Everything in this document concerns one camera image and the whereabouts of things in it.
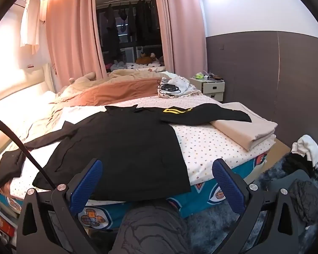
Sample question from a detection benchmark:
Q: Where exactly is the white crumpled cloth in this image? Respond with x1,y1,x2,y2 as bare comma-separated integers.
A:
291,134,318,168

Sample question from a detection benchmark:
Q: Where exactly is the black garment with yellow print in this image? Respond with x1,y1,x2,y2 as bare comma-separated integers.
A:
136,104,252,125

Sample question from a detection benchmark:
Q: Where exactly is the white hanging garment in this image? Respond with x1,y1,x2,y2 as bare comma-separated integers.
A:
20,0,47,53

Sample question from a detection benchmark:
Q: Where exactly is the white spotted bed sheet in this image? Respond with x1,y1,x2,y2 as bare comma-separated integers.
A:
9,95,277,207

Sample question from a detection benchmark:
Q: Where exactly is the dark glass balcony door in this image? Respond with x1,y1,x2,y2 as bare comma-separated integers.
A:
95,0,166,72

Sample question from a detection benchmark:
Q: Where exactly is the teal patterned mattress cover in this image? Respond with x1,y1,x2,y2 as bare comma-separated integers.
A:
0,151,271,231

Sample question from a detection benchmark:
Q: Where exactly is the brown cardboard sheet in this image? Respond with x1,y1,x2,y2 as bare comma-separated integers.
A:
250,135,292,183

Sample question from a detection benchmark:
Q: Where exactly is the pale wrinkled bed sheet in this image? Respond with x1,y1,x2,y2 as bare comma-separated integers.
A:
0,90,106,151

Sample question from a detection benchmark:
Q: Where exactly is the cream nightstand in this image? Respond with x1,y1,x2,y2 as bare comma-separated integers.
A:
189,77,226,102

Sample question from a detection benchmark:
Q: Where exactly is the beige duvet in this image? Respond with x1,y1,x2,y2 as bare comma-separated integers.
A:
109,69,171,82

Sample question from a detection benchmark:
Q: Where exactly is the black cable bundle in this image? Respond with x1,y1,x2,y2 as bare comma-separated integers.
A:
158,71,202,99
157,84,181,96

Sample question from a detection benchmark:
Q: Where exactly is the large black shirt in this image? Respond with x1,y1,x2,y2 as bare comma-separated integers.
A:
0,105,192,202

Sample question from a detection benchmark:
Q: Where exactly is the brown plush toy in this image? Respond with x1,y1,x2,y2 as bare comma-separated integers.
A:
136,52,157,65

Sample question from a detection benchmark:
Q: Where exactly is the person's leg in grey pants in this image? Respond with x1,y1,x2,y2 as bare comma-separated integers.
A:
117,198,191,254

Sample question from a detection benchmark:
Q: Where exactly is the folded beige sheet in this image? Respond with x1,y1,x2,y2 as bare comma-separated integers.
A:
211,103,278,152

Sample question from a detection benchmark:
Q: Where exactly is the pink curtain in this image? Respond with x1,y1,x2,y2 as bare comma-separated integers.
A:
46,0,108,85
154,0,208,75

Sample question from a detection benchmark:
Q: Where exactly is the beige plush toy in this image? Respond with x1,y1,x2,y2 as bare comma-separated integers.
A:
69,72,97,85

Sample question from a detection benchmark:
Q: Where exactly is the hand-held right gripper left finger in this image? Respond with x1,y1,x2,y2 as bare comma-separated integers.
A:
16,159,104,254

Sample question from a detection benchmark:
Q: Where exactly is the dark grey garment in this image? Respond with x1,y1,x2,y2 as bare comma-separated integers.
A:
289,178,318,224

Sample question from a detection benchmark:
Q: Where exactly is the brown blanket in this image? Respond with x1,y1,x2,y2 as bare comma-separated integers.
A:
49,70,175,106

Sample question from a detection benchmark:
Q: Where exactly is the white padded headboard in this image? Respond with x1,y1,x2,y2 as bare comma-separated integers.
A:
0,63,56,106

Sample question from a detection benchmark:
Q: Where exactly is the long black cable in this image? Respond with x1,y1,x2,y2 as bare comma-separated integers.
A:
0,112,56,191

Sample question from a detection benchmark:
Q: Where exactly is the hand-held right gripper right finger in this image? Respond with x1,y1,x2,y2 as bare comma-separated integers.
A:
212,159,300,254

